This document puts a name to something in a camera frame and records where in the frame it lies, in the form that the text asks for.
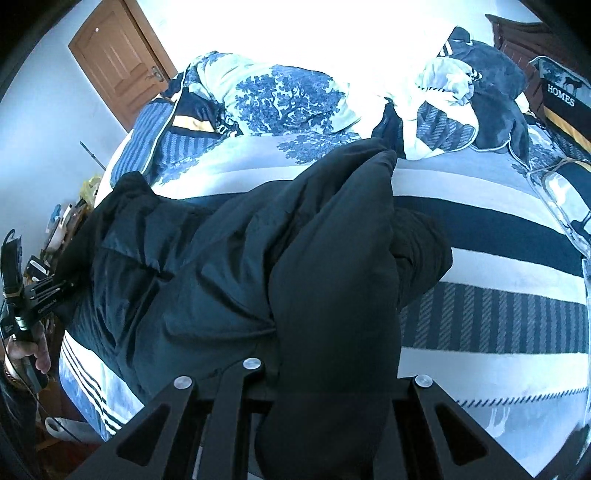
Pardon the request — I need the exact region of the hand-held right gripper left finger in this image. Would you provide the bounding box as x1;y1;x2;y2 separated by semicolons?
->
69;356;278;480

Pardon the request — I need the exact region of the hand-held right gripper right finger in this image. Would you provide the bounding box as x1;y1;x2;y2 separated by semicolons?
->
392;374;539;480

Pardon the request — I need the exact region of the black puffer jacket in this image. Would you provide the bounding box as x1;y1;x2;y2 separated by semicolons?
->
58;136;453;480

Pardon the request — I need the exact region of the person's left forearm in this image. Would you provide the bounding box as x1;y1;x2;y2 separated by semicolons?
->
0;364;40;467

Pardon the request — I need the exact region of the person's left hand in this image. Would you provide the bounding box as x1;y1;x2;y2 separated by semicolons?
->
4;325;52;374

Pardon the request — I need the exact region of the cluttered side table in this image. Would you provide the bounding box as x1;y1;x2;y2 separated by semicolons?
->
39;200;93;278

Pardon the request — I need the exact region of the yellow plastic bag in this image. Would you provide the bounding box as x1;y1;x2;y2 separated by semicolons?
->
81;174;103;206

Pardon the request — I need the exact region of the blue white striped bedsheet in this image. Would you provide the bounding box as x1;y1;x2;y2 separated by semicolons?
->
58;134;591;480

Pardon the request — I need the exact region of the thin black rod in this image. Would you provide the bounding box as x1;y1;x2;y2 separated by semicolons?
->
79;141;106;169

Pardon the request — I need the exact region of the blue striped pillow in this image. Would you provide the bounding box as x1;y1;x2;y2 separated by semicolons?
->
111;99;222;188

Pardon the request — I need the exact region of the navy yellow printed pillow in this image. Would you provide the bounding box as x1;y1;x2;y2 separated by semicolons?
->
161;78;243;139
526;55;591;153

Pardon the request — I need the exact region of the wooden door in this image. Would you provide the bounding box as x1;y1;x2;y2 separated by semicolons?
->
68;0;178;132

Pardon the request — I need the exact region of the clear plastic bedding bag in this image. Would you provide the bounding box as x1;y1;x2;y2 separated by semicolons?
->
526;157;591;259

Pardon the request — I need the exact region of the crumpled blue white pillow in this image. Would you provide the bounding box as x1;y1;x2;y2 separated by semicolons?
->
397;58;481;160

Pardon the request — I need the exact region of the blue tree print duvet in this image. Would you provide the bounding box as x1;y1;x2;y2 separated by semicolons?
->
185;51;389;139

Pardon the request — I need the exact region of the dark grey plush pillow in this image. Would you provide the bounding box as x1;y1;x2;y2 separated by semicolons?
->
436;27;532;167

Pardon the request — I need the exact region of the dark wooden headboard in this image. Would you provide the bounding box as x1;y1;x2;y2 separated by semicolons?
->
485;14;561;84

